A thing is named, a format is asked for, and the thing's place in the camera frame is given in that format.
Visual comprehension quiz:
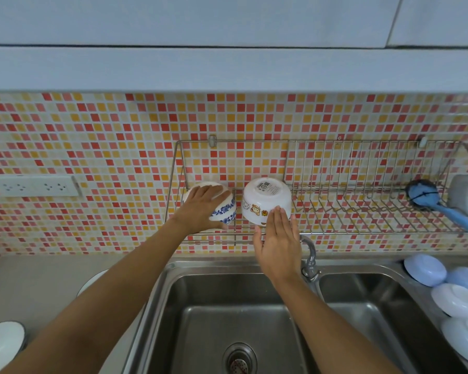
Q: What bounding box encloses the blue patterned white bowl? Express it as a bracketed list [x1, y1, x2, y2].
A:
[181, 181, 236, 230]

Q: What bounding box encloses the white wall cabinet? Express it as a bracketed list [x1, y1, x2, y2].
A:
[0, 0, 468, 94]

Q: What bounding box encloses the person's left forearm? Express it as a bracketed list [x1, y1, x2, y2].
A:
[0, 216, 203, 374]

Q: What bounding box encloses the person's right hand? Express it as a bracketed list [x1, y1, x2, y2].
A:
[253, 206, 303, 284]

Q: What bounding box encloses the white bowl with blue rim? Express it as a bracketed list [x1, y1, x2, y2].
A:
[431, 283, 468, 320]
[441, 317, 468, 367]

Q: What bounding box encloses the person's left hand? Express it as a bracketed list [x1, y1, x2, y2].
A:
[174, 184, 231, 232]

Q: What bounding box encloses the white plate with dark rim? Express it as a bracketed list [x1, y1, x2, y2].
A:
[0, 322, 27, 374]

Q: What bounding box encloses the stainless steel double sink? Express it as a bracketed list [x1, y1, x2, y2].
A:
[123, 254, 468, 374]

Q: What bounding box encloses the white bowl with cartoon stickers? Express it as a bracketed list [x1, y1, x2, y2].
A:
[242, 177, 293, 227]

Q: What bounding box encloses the metal sink drain strainer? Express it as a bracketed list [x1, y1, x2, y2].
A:
[223, 343, 258, 374]

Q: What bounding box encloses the blue dish brush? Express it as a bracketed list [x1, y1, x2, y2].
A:
[405, 180, 468, 246]

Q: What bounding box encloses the metal wire dish rack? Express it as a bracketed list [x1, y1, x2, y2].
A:
[164, 138, 468, 246]

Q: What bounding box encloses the chrome faucet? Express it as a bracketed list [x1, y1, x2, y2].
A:
[300, 235, 323, 284]

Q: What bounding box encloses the white wall power outlet strip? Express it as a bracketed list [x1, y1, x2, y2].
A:
[0, 175, 82, 198]

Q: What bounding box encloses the person's right forearm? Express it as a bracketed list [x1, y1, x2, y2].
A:
[274, 275, 404, 374]

